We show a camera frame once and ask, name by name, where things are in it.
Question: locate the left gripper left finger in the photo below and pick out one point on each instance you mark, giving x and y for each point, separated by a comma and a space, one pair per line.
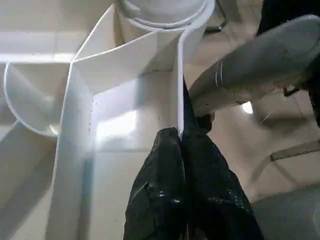
160, 190

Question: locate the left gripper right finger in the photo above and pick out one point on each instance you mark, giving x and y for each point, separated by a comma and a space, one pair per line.
215, 197

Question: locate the white plastic table top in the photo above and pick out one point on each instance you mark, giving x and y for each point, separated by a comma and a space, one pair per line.
112, 112

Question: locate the white plastic table leg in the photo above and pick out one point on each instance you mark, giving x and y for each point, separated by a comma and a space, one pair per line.
162, 10

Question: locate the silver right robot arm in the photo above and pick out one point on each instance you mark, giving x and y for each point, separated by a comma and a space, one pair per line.
262, 62

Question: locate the black metal rod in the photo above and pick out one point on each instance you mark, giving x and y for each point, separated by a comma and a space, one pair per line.
295, 150

